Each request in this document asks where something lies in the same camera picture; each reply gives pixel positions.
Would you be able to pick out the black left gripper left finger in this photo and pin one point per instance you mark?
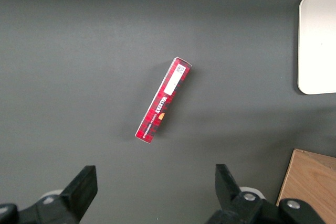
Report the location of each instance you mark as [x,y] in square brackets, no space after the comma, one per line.
[76,195]

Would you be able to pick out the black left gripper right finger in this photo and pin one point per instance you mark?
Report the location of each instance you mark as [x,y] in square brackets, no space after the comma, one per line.
[231,197]

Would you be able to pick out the wooden drawer cabinet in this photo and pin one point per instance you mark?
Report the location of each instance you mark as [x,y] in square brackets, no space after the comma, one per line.
[312,179]

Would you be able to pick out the red shortbread cookie box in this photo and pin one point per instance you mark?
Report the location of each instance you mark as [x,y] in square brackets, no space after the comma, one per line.
[164,100]

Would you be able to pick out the cream rectangular tray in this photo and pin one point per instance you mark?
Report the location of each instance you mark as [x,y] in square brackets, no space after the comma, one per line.
[319,43]

